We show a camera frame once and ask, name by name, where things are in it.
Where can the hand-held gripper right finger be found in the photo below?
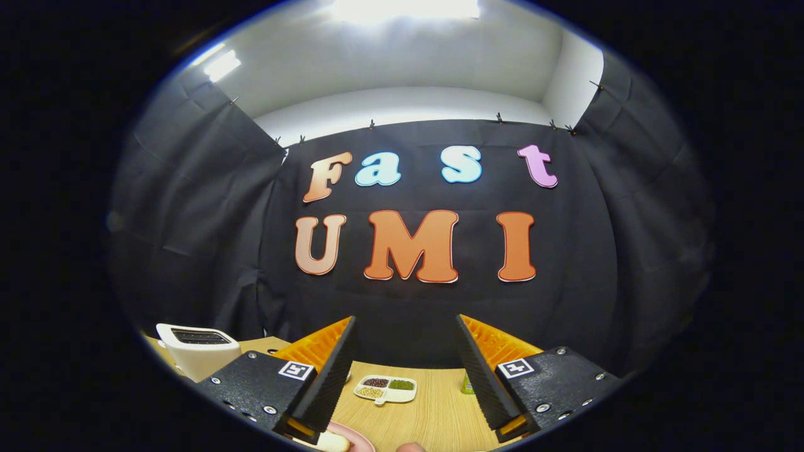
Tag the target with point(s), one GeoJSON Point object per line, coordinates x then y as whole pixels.
{"type": "Point", "coordinates": [483, 376]}

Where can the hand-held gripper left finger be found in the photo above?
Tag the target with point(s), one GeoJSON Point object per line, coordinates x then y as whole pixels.
{"type": "Point", "coordinates": [330, 376]}

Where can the toasted bread slice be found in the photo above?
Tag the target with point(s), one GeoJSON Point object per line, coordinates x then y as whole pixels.
{"type": "Point", "coordinates": [333, 442]}

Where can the silver bottle with green label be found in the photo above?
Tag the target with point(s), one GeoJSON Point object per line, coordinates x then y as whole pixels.
{"type": "Point", "coordinates": [468, 386]}

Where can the white divided bean dish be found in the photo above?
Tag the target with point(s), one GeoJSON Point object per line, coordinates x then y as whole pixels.
{"type": "Point", "coordinates": [384, 398]}

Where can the pink plate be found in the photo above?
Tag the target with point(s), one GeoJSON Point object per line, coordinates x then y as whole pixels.
{"type": "Point", "coordinates": [361, 439]}

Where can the white toaster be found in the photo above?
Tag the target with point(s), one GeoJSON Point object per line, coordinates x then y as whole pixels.
{"type": "Point", "coordinates": [195, 361]}

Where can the black backdrop cloth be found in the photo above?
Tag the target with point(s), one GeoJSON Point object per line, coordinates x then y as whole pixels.
{"type": "Point", "coordinates": [565, 251]}

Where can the ceiling light panel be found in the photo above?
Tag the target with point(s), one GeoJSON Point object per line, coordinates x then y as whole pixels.
{"type": "Point", "coordinates": [405, 9]}

